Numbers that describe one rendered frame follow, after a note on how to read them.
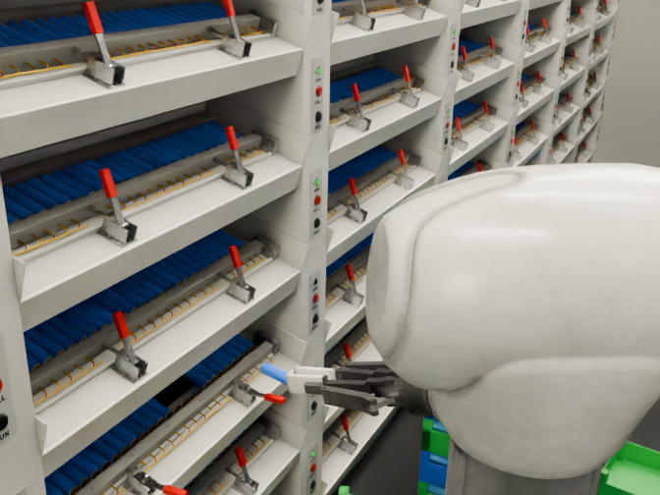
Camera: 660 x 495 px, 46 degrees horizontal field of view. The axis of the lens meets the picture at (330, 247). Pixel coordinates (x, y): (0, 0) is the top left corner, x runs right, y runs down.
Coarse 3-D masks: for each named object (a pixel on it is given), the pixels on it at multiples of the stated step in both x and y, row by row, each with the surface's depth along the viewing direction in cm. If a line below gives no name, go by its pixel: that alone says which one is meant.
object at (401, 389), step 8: (384, 376) 112; (392, 376) 111; (400, 384) 109; (408, 384) 106; (376, 392) 109; (384, 392) 107; (392, 392) 107; (400, 392) 107; (408, 392) 106; (416, 392) 105; (424, 392) 105; (400, 400) 106; (408, 400) 106; (416, 400) 105; (424, 400) 105; (408, 408) 106; (416, 408) 106; (424, 408) 105
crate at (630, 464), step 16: (624, 448) 196; (640, 448) 195; (608, 464) 190; (624, 464) 197; (640, 464) 197; (656, 464) 194; (608, 480) 191; (624, 480) 191; (640, 480) 191; (656, 480) 191
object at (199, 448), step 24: (264, 336) 144; (288, 336) 143; (288, 360) 144; (264, 384) 137; (168, 408) 125; (216, 408) 128; (240, 408) 130; (264, 408) 137; (192, 432) 122; (216, 432) 124; (240, 432) 130; (168, 456) 117; (192, 456) 118; (216, 456) 125; (168, 480) 113
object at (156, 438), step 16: (256, 352) 140; (240, 368) 135; (256, 368) 138; (224, 384) 130; (192, 400) 125; (208, 400) 126; (176, 416) 121; (192, 416) 124; (208, 416) 125; (160, 432) 117; (176, 432) 119; (144, 448) 113; (160, 448) 116; (128, 464) 110; (144, 464) 112; (96, 480) 106; (112, 480) 108
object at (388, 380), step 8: (328, 384) 113; (336, 384) 112; (344, 384) 112; (352, 384) 111; (360, 384) 110; (368, 384) 110; (376, 384) 109; (384, 384) 109; (392, 384) 109; (368, 392) 110
